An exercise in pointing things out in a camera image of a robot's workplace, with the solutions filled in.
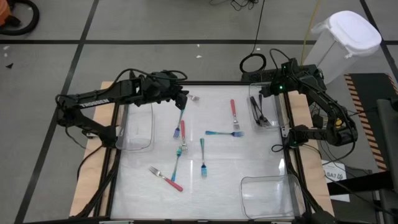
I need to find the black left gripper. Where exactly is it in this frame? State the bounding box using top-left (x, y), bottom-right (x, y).
top-left (141, 70), bottom-right (190, 110)

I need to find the iridescent rainbow fork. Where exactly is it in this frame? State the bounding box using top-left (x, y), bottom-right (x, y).
top-left (205, 129), bottom-right (245, 138)
top-left (170, 146), bottom-right (184, 183)
top-left (172, 108), bottom-right (185, 139)
top-left (199, 138), bottom-right (208, 179)

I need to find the black perforated case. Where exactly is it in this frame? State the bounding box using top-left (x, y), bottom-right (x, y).
top-left (241, 63), bottom-right (328, 98)

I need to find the clear plastic bin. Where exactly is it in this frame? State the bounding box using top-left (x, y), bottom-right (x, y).
top-left (239, 173), bottom-right (307, 221)
top-left (248, 80), bottom-right (289, 131)
top-left (115, 102), bottom-right (155, 153)

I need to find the wooden table board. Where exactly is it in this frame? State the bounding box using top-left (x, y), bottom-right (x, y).
top-left (68, 80), bottom-right (336, 218)

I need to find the white trash bin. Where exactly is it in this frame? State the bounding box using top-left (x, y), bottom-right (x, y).
top-left (303, 10), bottom-right (383, 85)

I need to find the black hazard striped mat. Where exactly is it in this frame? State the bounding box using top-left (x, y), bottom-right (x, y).
top-left (344, 72), bottom-right (398, 171)

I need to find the white paper label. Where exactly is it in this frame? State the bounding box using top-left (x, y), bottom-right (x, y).
top-left (321, 159), bottom-right (351, 203)

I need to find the black metal bar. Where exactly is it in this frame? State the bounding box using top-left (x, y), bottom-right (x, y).
top-left (326, 177), bottom-right (395, 196)

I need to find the black hanging cable with coil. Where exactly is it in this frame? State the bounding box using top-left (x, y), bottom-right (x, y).
top-left (238, 0), bottom-right (267, 75)

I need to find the yellow hanging cable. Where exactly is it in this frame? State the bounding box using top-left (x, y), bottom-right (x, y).
top-left (299, 0), bottom-right (322, 66)

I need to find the tangled black cable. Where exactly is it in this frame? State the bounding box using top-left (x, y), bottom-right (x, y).
top-left (208, 0), bottom-right (260, 12)

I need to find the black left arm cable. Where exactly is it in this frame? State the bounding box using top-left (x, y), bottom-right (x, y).
top-left (63, 126), bottom-right (108, 182)

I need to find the black vacuum hose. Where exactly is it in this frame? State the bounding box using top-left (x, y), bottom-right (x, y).
top-left (0, 0), bottom-right (40, 36)

